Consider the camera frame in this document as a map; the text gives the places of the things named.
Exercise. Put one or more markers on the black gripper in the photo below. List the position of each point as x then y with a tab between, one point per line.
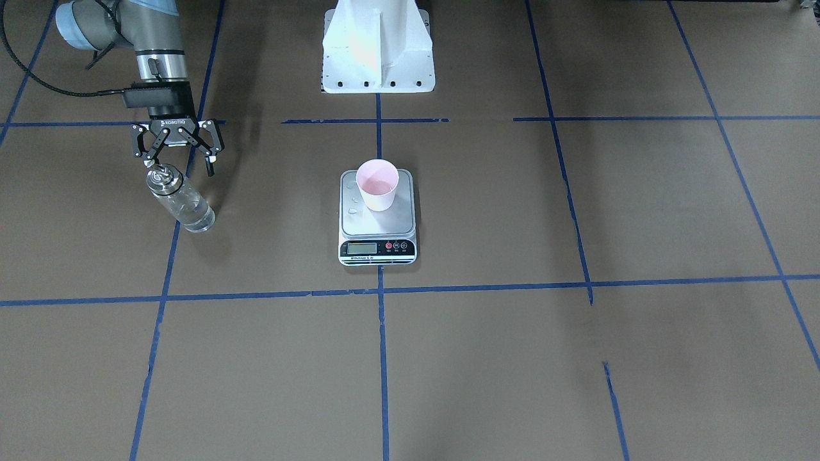
174	105

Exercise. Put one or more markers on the pink plastic cup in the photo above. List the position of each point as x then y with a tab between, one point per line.
377	181

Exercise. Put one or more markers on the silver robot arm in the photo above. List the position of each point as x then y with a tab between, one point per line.
152	30

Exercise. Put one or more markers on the digital kitchen scale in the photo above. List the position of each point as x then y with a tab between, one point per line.
377	238

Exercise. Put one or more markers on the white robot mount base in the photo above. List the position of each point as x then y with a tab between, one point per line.
377	47

